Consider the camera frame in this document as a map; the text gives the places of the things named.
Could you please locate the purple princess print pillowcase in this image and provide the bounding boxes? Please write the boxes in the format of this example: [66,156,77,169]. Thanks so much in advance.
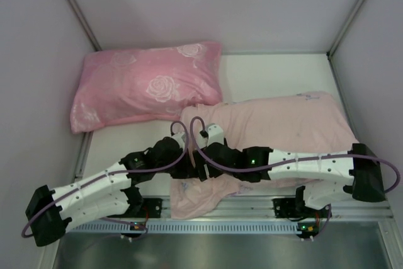
[170,92,357,219]

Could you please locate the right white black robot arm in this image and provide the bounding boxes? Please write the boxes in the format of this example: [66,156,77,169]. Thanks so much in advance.
[195,142,386,211]

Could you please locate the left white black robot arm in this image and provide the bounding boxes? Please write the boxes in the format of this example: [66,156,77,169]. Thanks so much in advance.
[22,132,189,247]

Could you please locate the pink rose pattern pillow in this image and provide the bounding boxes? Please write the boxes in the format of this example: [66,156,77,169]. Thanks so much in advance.
[70,42,223,134]

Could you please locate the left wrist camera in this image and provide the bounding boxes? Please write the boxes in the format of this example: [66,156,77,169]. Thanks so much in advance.
[171,132,187,150]

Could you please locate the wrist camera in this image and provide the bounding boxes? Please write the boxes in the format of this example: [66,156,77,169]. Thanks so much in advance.
[196,123,225,149]
[171,132,187,150]

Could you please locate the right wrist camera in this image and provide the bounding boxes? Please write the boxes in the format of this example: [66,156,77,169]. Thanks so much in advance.
[196,123,225,149]

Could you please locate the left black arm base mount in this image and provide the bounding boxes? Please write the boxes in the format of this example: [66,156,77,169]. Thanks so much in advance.
[137,198,163,219]

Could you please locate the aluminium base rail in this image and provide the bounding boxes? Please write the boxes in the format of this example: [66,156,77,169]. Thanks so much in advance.
[138,195,394,219]

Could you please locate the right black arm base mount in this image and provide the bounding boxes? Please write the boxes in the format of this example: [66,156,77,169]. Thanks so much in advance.
[273,198,309,222]

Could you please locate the slotted grey cable duct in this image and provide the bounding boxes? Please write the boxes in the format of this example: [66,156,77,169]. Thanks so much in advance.
[72,220,302,234]

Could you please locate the left aluminium corner post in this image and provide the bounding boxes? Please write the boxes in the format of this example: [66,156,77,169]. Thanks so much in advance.
[66,0,102,52]

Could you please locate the aluminium corner post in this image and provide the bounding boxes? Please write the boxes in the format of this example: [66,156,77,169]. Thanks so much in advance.
[326,0,368,61]
[66,0,102,52]

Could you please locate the right aluminium corner post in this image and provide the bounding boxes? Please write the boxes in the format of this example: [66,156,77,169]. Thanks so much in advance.
[326,0,368,61]

